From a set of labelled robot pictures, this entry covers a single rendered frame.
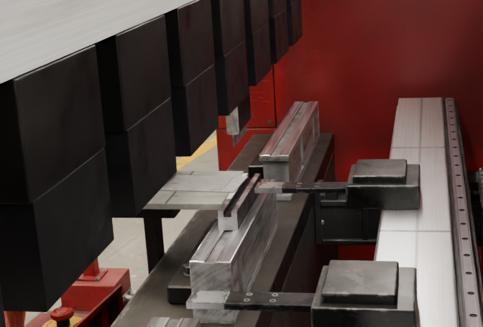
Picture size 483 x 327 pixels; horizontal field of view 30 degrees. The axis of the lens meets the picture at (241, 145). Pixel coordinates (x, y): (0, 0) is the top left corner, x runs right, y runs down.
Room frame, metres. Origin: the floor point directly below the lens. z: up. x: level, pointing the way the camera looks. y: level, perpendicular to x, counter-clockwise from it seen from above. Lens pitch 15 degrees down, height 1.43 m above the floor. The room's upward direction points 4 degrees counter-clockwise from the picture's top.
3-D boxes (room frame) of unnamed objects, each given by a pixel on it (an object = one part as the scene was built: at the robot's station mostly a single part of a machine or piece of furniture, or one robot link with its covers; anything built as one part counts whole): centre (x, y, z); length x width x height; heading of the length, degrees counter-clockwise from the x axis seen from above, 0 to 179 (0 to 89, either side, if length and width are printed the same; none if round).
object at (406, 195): (1.37, -0.15, 1.01); 0.26 x 0.12 x 0.05; 78
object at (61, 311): (1.39, 0.32, 0.79); 0.04 x 0.04 x 0.04
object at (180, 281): (1.38, 0.07, 0.89); 0.30 x 0.05 x 0.03; 168
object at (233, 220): (1.39, 0.01, 0.99); 0.20 x 0.03 x 0.03; 168
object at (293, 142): (1.95, -0.12, 0.92); 0.50 x 0.06 x 0.10; 168
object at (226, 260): (1.36, 0.01, 0.92); 0.39 x 0.06 x 0.10; 168
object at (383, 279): (0.95, -0.06, 1.01); 0.26 x 0.12 x 0.05; 78
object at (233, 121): (1.41, 0.00, 1.13); 0.10 x 0.02 x 0.10; 168
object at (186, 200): (1.44, 0.15, 1.00); 0.26 x 0.18 x 0.01; 78
